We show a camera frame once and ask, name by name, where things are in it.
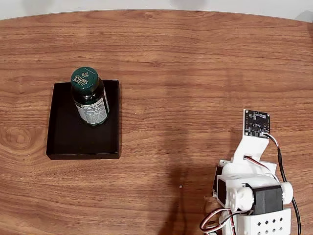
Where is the green pill bottle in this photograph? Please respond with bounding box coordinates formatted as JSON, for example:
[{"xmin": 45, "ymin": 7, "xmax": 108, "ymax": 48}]
[{"xmin": 70, "ymin": 66, "xmax": 110, "ymax": 127}]

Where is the black shallow box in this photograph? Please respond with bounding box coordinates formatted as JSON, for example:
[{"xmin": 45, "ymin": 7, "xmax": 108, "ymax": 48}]
[{"xmin": 45, "ymin": 79, "xmax": 122, "ymax": 160}]

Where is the red white black servo cable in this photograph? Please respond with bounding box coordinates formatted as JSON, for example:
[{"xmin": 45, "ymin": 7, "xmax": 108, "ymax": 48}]
[
  {"xmin": 244, "ymin": 155, "xmax": 281, "ymax": 183},
  {"xmin": 199, "ymin": 208, "xmax": 234, "ymax": 233}
]

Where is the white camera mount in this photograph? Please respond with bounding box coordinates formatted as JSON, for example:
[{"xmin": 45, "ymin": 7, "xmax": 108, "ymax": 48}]
[{"xmin": 231, "ymin": 133, "xmax": 269, "ymax": 169}]

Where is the black camera cable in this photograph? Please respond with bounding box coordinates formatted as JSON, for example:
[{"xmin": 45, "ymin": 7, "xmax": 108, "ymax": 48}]
[{"xmin": 264, "ymin": 133, "xmax": 301, "ymax": 235}]

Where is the black camera circuit board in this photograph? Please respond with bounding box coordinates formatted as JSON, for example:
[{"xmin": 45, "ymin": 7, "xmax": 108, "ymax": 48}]
[{"xmin": 243, "ymin": 109, "xmax": 271, "ymax": 138}]

